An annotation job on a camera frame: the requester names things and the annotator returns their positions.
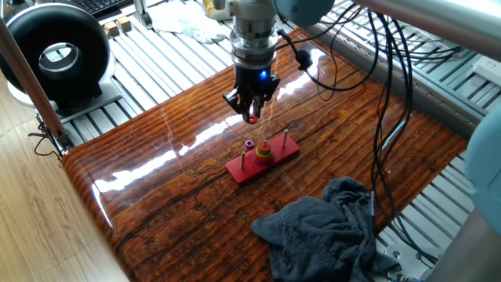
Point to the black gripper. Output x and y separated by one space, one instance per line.
254 82

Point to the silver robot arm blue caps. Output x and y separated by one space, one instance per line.
252 47

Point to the red Hanoi base with pegs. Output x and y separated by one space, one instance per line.
242 176

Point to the gold yellow box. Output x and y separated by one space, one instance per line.
211 13

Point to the white crumpled cloth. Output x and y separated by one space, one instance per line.
176 17

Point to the dark grey cloth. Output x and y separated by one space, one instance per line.
313 235

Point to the small wooden cube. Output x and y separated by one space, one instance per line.
124 24
111 29

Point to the wood-grain table mat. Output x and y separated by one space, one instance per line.
156 219

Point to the grey aluminium table beam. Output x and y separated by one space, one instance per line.
430 98

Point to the black keyboard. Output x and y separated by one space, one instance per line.
98 6

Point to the brown pole with clamp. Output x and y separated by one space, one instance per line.
27 78

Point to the white power strip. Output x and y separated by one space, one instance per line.
489 72

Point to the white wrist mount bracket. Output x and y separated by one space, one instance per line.
250 9

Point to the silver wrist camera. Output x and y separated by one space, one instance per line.
219 4

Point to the silver aluminium post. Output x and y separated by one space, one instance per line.
141 11

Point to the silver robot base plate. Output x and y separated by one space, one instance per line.
403 254

